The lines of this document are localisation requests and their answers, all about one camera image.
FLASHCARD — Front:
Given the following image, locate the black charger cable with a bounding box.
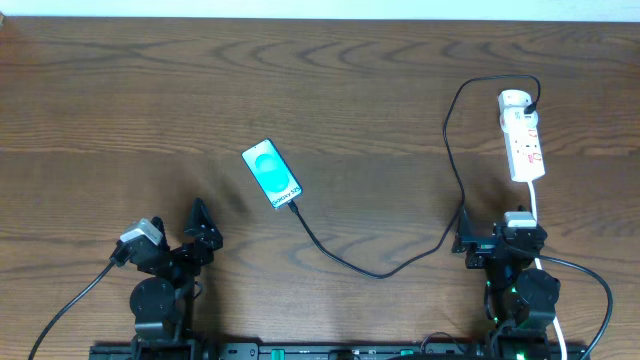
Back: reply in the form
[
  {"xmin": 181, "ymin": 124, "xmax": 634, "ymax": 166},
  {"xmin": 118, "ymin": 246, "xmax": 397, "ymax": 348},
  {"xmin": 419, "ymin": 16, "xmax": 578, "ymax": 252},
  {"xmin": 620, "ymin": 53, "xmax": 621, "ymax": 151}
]
[{"xmin": 286, "ymin": 74, "xmax": 543, "ymax": 280}]

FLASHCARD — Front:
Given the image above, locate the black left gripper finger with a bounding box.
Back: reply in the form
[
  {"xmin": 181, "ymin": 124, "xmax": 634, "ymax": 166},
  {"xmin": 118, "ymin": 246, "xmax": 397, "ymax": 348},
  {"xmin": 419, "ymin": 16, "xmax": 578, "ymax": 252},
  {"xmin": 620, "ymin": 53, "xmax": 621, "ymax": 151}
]
[
  {"xmin": 184, "ymin": 198, "xmax": 216, "ymax": 239},
  {"xmin": 151, "ymin": 216, "xmax": 169, "ymax": 250}
]

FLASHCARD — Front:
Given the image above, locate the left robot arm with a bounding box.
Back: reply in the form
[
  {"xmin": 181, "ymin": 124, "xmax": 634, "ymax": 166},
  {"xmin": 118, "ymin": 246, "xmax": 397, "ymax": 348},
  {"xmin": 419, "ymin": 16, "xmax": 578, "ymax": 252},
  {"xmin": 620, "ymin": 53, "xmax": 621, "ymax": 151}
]
[{"xmin": 110, "ymin": 198, "xmax": 223, "ymax": 359}]

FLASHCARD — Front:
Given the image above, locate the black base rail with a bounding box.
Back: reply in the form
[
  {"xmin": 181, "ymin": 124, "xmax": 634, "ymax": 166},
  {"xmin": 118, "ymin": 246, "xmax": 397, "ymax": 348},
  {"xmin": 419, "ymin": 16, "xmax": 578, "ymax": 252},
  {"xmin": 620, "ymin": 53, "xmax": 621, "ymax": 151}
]
[{"xmin": 89, "ymin": 341, "xmax": 590, "ymax": 360}]

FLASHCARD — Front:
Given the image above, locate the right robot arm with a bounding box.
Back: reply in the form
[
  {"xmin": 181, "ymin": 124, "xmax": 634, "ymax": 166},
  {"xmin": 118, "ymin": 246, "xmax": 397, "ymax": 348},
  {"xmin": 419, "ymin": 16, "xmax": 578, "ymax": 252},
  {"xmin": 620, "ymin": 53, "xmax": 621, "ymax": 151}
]
[{"xmin": 452, "ymin": 208, "xmax": 560, "ymax": 359}]

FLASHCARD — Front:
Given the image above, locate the white power strip cord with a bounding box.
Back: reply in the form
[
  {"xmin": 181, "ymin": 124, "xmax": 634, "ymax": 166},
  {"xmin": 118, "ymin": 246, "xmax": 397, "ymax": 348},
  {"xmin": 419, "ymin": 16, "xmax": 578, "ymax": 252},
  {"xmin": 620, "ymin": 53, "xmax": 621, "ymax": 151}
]
[{"xmin": 526, "ymin": 180, "xmax": 569, "ymax": 360}]

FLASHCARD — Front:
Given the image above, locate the white power strip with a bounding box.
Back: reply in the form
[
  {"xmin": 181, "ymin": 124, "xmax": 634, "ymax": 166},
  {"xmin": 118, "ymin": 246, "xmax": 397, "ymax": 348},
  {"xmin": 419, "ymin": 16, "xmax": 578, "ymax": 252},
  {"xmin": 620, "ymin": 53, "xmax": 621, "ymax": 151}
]
[{"xmin": 498, "ymin": 89, "xmax": 545, "ymax": 183}]

